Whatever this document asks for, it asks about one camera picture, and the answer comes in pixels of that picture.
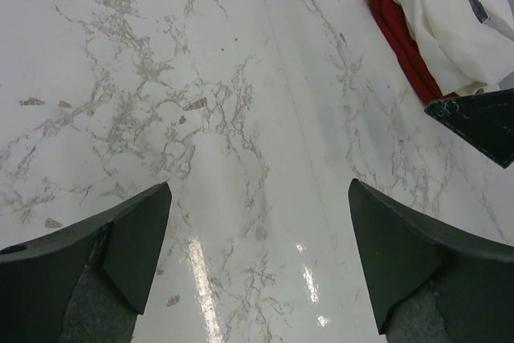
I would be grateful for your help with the folded red t-shirt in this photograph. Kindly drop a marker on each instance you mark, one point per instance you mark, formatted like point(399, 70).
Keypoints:
point(390, 18)

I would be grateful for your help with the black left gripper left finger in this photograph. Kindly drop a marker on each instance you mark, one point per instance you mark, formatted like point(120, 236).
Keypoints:
point(88, 282)

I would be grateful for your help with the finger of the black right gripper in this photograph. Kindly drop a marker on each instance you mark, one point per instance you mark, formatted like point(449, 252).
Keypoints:
point(485, 121)

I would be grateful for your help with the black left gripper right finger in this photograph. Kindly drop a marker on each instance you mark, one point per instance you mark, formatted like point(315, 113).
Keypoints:
point(429, 281)

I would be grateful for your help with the folded white printed t-shirt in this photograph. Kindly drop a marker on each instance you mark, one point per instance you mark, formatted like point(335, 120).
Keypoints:
point(465, 44)

